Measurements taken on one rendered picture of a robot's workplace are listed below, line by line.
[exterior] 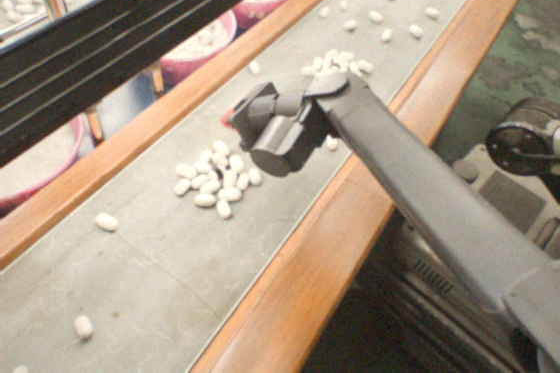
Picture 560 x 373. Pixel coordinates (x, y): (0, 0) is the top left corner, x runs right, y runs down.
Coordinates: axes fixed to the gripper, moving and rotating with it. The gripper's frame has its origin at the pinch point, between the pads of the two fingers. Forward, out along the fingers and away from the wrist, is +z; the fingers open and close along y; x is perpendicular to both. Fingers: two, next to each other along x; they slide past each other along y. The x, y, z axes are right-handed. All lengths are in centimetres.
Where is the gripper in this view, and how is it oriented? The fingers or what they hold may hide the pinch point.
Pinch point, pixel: (225, 121)
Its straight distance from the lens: 73.7
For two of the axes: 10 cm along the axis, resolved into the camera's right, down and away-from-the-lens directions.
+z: -7.0, 0.2, 7.2
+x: 4.7, 7.7, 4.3
